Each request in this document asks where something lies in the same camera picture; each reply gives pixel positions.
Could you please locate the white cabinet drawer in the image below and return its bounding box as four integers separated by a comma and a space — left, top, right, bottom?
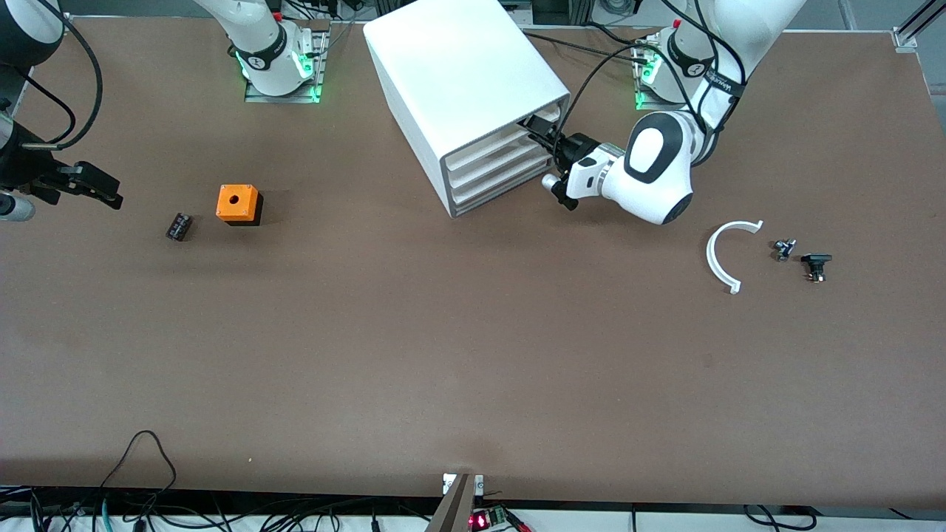
443, 111, 551, 174
452, 166, 554, 215
447, 133, 551, 190
449, 148, 554, 205

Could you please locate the white drawer cabinet housing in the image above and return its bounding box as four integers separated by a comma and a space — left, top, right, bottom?
364, 0, 572, 219

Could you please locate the circuit board with red display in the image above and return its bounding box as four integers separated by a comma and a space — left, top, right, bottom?
469, 506, 530, 532

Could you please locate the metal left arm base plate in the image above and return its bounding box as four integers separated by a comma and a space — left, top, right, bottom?
634, 37, 699, 113

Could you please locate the black braided cable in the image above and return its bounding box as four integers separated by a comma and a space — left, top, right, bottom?
521, 31, 651, 64

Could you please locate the orange button enclosure box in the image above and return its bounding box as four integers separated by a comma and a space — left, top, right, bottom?
216, 184, 264, 227

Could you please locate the white semicircular plastic bracket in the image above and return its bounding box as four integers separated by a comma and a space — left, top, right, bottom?
706, 219, 764, 295

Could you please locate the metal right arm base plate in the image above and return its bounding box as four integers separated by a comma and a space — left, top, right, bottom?
244, 28, 327, 104

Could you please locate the black switch contact block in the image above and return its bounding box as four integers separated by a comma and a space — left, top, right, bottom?
801, 253, 834, 284

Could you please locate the black looped cable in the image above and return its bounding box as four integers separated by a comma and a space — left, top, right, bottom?
100, 430, 178, 492

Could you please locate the aluminium frame profile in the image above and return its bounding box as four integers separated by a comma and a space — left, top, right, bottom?
893, 0, 946, 49

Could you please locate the black curved cable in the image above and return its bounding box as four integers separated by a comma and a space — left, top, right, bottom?
743, 505, 817, 531

